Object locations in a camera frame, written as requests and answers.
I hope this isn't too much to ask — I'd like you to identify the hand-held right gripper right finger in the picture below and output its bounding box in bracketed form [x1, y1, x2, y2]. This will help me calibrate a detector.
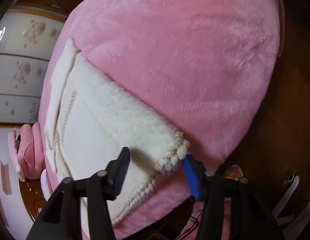
[182, 156, 285, 240]

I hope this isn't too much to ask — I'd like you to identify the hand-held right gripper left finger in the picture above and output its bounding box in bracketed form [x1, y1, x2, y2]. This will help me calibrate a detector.
[26, 147, 131, 240]

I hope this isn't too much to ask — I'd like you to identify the white fluffy cardigan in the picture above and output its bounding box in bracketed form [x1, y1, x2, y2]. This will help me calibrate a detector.
[44, 38, 192, 228]

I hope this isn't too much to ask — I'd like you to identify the multicoloured knitted slipper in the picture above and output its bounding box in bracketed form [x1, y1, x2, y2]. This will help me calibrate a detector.
[221, 162, 244, 180]

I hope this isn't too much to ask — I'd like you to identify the small white printed pillow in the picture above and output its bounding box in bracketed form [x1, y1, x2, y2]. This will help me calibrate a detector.
[40, 169, 54, 198]

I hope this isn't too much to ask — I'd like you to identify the brown wooden headboard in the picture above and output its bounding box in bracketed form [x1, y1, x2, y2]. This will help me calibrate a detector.
[18, 177, 50, 220]

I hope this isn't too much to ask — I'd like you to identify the folded pink quilt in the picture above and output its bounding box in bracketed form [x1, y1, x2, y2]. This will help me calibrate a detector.
[18, 123, 46, 180]

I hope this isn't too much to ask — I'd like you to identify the pink pillow with lace trim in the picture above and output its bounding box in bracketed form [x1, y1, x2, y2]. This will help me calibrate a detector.
[8, 127, 26, 182]

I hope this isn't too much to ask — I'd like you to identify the pink plush bed blanket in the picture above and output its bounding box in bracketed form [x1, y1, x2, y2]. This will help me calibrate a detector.
[37, 0, 285, 240]

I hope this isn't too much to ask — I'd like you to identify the floral sliding door wardrobe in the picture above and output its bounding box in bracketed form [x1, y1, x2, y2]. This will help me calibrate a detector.
[0, 9, 68, 125]

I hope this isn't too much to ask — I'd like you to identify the black cable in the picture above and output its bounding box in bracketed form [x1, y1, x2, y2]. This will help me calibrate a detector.
[179, 205, 208, 240]

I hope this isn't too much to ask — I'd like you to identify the pink wall shelf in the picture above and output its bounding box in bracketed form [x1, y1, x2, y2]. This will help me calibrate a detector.
[0, 162, 11, 195]

